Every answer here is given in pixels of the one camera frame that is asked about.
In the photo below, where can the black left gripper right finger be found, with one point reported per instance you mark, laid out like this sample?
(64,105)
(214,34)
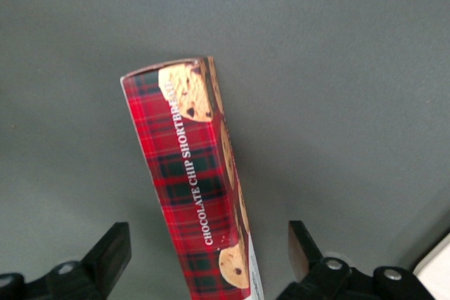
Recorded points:
(313,272)

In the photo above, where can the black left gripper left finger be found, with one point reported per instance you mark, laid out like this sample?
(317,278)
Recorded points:
(105,261)

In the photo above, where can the red tartan cookie box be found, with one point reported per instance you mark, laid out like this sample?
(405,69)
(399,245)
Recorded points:
(190,173)

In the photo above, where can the beige plastic tray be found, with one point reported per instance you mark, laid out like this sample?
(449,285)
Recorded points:
(436,265)

